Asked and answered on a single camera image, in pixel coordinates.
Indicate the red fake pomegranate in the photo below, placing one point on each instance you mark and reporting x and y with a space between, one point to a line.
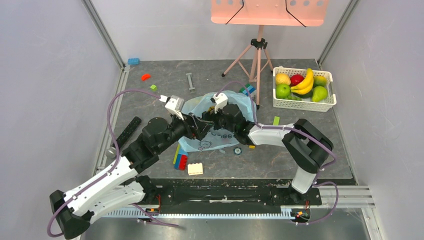
296 79

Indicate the dark green fake avocado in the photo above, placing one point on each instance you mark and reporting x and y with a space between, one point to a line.
304 96

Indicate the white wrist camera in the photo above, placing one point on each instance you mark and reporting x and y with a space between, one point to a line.
220 100
173 104

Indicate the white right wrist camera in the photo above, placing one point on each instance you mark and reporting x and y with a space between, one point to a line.
220 100

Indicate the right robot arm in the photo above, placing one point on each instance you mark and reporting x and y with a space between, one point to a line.
309 147

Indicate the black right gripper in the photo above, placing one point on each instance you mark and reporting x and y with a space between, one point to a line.
218 119

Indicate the small red arch block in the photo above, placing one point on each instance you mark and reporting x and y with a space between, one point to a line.
145 77

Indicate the white perforated plastic basket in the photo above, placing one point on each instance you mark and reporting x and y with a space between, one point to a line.
305 104

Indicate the black cylindrical roller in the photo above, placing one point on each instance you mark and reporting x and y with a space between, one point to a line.
122 139

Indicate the yellow fake banana bunch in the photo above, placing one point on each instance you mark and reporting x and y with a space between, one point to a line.
306 85

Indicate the multicolour brick house stack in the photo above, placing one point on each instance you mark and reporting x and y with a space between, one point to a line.
180 159

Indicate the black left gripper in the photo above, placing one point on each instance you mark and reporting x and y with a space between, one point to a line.
200 127

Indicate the green fake pear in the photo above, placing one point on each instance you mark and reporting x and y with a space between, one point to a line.
320 93

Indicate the yellow fake lemon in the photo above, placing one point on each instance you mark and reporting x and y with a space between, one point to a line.
281 78

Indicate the light blue plastic bag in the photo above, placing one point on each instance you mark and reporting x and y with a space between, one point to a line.
215 139

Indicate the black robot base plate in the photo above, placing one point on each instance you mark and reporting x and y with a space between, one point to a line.
228 196

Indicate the blue green poker chip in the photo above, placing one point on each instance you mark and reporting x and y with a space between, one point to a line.
237 150

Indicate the green blue grey brick stack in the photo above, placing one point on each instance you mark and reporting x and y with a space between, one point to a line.
248 90

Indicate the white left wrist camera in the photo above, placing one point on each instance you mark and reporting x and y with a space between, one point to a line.
173 104

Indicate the blue toy brick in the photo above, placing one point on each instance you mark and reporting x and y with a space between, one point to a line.
133 61

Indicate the cream toy brick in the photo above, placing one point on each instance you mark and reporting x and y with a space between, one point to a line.
195 169

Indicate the yellow green fake mango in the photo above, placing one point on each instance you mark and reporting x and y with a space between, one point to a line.
319 81

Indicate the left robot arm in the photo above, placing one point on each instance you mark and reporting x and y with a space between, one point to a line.
121 183

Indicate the pink music stand tripod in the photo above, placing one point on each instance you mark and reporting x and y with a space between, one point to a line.
262 13

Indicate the green fake apple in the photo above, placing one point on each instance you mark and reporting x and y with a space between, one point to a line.
282 91

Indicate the long lime green block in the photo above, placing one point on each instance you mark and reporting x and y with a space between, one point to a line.
276 121

